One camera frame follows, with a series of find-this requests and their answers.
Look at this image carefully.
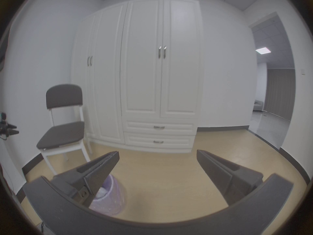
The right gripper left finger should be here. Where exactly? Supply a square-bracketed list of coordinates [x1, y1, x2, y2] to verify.
[52, 151, 120, 209]

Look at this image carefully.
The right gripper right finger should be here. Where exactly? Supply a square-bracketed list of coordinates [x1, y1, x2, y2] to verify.
[196, 149, 264, 207]

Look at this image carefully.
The purple plastic bag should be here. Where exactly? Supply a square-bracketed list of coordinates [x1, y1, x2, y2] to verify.
[89, 174, 127, 215]

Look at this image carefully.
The crumpled white wrapper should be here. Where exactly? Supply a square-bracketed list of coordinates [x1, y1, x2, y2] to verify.
[97, 189, 110, 201]

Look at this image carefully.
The white chair dark grey seat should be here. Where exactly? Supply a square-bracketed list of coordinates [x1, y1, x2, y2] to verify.
[36, 83, 92, 176]

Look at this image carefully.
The grey curtain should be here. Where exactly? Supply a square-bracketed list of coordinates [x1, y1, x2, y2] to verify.
[265, 69, 296, 122]

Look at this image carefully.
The white wardrobe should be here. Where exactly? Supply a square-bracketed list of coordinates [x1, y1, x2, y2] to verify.
[71, 0, 204, 154]

